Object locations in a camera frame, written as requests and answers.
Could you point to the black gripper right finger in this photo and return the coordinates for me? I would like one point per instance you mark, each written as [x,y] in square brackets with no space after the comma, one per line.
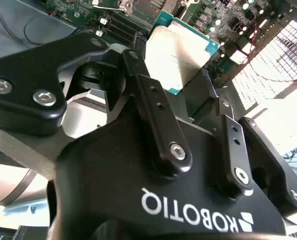
[234,150]

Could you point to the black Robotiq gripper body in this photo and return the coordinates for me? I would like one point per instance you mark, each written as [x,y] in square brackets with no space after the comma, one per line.
[113,187]

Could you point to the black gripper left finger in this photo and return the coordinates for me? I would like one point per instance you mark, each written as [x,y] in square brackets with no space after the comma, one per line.
[23,75]

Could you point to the silver CPU with green edge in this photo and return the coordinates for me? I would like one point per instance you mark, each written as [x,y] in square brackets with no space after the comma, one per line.
[173,55]

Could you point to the metal socket cover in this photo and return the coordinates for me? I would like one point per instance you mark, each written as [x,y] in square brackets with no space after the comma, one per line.
[125,5]

